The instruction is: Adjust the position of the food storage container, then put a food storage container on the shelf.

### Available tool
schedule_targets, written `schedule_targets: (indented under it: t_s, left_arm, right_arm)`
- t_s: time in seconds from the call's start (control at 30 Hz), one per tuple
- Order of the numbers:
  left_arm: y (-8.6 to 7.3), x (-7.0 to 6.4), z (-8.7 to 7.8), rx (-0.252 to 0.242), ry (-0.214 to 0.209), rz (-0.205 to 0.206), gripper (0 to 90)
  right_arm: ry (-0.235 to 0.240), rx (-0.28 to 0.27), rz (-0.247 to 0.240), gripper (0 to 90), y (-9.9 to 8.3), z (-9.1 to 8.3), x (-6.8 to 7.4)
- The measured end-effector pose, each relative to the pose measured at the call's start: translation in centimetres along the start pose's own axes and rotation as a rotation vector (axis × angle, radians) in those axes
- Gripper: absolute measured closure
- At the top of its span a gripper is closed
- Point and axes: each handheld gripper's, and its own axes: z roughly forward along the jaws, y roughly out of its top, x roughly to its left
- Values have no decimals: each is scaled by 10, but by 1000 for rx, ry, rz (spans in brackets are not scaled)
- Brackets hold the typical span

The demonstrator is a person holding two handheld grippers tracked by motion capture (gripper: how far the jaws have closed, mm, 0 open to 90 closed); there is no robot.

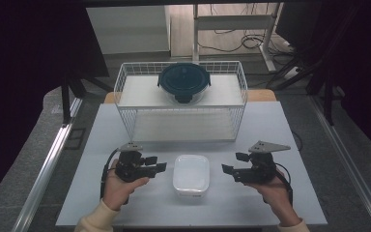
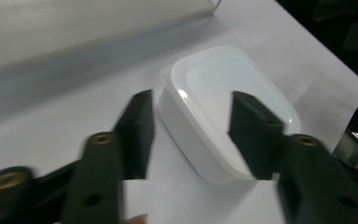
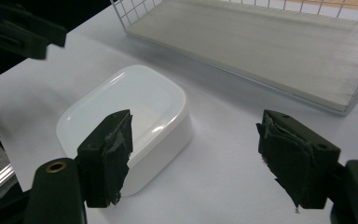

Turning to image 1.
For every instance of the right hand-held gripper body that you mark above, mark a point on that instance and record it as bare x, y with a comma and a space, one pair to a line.
259, 167

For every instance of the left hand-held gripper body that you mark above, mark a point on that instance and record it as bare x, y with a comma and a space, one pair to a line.
130, 166

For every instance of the white rectangular container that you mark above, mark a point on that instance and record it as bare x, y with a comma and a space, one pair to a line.
191, 174

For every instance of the round glass container blue lid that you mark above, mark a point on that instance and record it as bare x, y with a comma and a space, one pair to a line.
183, 80

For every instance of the person's left hand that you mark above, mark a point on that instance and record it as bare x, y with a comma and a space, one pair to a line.
120, 191

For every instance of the person's right hand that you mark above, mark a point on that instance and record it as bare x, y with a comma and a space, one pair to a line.
278, 201

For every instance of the black metal stand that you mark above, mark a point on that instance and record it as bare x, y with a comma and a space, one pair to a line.
66, 100
327, 96

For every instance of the white cabinet panel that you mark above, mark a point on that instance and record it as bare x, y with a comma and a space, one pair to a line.
128, 29

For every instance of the dark monitor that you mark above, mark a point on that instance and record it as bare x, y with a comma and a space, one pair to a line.
298, 24

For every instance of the silver metal floor rail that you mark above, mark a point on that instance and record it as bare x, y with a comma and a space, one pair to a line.
45, 167
351, 167

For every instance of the white metal desk frame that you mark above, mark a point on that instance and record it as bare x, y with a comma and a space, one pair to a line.
232, 22

